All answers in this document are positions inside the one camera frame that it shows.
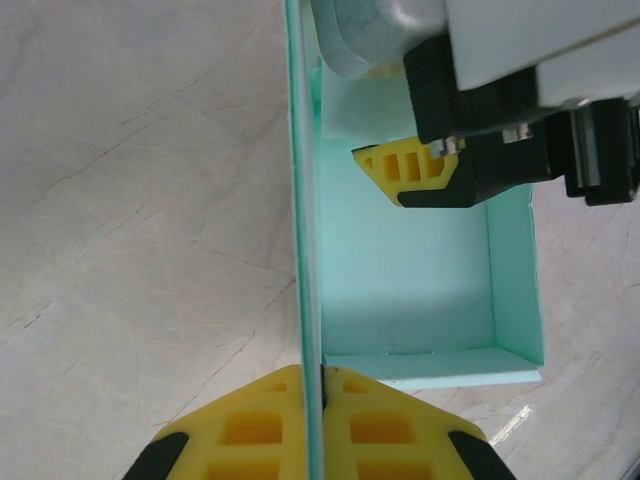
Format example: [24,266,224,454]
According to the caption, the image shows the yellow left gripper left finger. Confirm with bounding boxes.
[122,364,307,480]

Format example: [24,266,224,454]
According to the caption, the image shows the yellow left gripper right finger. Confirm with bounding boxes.
[319,366,516,480]

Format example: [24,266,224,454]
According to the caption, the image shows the mint green paper box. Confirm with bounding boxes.
[282,0,546,480]

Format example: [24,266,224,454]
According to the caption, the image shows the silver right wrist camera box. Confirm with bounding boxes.
[308,0,450,81]

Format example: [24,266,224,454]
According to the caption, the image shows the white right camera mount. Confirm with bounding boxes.
[442,0,640,109]

